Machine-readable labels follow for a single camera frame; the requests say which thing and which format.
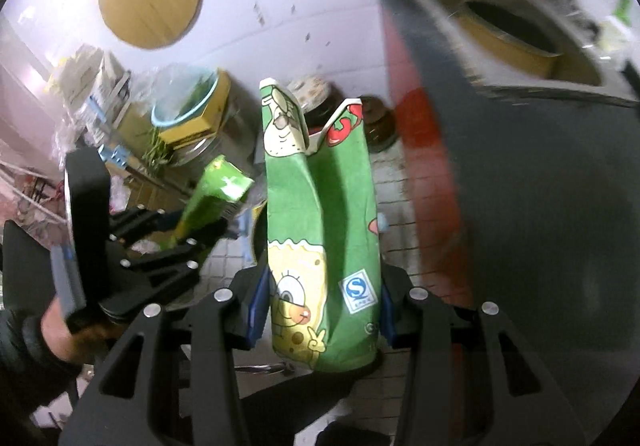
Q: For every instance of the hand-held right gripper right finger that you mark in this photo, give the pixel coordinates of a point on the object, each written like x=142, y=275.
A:
x=387, y=315

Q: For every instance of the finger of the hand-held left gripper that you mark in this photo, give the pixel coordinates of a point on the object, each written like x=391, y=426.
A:
x=185, y=258
x=145, y=222

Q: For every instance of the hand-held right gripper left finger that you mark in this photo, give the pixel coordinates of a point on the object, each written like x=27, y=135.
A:
x=257, y=308

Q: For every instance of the green snack packet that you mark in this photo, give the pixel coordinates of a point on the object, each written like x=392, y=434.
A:
x=220, y=181

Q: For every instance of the green cartoon bag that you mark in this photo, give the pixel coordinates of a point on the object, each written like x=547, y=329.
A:
x=340, y=226

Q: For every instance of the person's left forearm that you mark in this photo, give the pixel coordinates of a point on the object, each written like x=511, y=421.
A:
x=25, y=366

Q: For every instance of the person's left hand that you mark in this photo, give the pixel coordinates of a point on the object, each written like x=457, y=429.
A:
x=70, y=341

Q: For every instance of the green leafy vegetable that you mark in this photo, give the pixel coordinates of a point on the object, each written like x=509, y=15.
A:
x=157, y=149

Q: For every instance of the blue bowl on yellow box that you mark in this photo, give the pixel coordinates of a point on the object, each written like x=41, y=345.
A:
x=195, y=129

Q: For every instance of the large glass jar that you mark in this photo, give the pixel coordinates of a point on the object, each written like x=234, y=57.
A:
x=235, y=136

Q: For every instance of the blue plastic basin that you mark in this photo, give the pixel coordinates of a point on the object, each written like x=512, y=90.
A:
x=185, y=96

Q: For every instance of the red cabinet front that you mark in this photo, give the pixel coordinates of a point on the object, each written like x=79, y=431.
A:
x=425, y=151

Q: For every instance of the dark brown round lid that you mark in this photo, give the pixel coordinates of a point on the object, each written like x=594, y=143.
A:
x=377, y=121

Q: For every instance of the jar with patterned lid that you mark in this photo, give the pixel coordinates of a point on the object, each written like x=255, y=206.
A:
x=310, y=89

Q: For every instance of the yellow bin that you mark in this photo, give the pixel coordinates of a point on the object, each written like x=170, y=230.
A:
x=505, y=51

